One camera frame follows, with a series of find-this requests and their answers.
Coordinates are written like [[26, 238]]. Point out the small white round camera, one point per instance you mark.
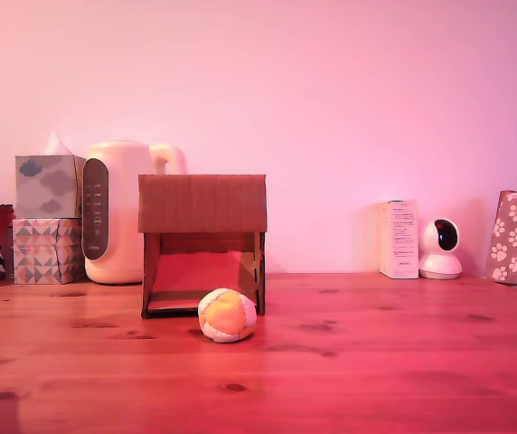
[[439, 244]]

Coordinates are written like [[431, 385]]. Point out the white electric kettle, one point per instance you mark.
[[123, 203]]

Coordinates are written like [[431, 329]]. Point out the orange and white footbag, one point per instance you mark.
[[227, 315]]

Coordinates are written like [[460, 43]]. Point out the cardboard dice tower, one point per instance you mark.
[[202, 203]]

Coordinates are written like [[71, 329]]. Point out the white printed carton box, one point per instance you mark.
[[401, 239]]

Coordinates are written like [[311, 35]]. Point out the cloud print tissue box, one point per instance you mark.
[[46, 185]]

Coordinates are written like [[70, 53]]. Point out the geometric pattern tissue box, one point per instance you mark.
[[44, 251]]

